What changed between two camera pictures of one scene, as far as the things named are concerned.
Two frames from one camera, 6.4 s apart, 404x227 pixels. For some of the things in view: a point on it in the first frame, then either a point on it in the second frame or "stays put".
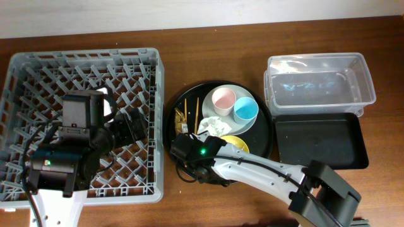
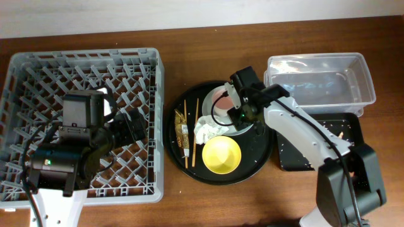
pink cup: (223, 100) stays put
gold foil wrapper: (180, 123) stays put
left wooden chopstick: (185, 113) stays put
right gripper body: (178, 150) → (247, 118)
